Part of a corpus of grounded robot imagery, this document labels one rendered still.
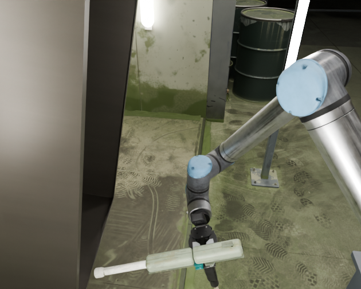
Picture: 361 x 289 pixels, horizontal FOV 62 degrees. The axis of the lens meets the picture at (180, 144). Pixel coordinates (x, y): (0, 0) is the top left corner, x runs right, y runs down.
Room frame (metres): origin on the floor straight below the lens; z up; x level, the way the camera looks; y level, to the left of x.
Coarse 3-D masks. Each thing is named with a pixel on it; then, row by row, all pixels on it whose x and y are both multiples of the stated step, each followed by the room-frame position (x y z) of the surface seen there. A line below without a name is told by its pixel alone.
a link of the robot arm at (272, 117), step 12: (348, 60) 0.71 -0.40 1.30; (276, 96) 0.85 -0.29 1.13; (264, 108) 0.86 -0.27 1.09; (276, 108) 0.81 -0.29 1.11; (252, 120) 0.88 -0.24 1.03; (264, 120) 0.83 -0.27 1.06; (276, 120) 0.81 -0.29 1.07; (288, 120) 0.81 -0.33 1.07; (240, 132) 0.90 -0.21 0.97; (252, 132) 0.86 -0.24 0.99; (264, 132) 0.84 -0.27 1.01; (228, 144) 0.93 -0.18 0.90; (240, 144) 0.89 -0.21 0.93; (252, 144) 0.87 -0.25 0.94; (216, 156) 0.94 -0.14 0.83; (228, 156) 0.92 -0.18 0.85; (240, 156) 0.91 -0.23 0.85
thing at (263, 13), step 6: (246, 12) 3.41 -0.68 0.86; (252, 12) 3.42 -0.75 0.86; (258, 12) 3.42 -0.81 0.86; (264, 12) 3.42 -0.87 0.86; (270, 12) 3.43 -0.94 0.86; (276, 12) 3.43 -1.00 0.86; (282, 12) 3.42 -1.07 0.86; (288, 12) 3.40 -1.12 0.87; (270, 18) 3.14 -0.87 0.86; (276, 18) 3.14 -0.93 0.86; (282, 18) 3.14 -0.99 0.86
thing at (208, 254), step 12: (228, 240) 0.61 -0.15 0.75; (168, 252) 0.60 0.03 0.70; (180, 252) 0.59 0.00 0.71; (192, 252) 0.59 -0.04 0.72; (204, 252) 0.58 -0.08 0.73; (216, 252) 0.57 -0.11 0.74; (228, 252) 0.57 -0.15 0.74; (240, 252) 0.57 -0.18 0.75; (132, 264) 0.58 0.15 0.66; (144, 264) 0.58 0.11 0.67; (156, 264) 0.56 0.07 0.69; (168, 264) 0.56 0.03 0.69; (180, 264) 0.56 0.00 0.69; (192, 264) 0.57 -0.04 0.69; (204, 264) 0.58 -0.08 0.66; (96, 276) 0.56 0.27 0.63; (216, 276) 0.58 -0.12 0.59
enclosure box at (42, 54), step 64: (0, 0) 0.48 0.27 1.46; (64, 0) 0.48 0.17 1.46; (128, 0) 1.08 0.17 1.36; (0, 64) 0.48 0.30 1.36; (64, 64) 0.48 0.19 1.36; (128, 64) 1.08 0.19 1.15; (0, 128) 0.48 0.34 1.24; (64, 128) 0.48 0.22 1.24; (0, 192) 0.49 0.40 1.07; (64, 192) 0.48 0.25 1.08; (0, 256) 0.49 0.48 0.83; (64, 256) 0.48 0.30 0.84
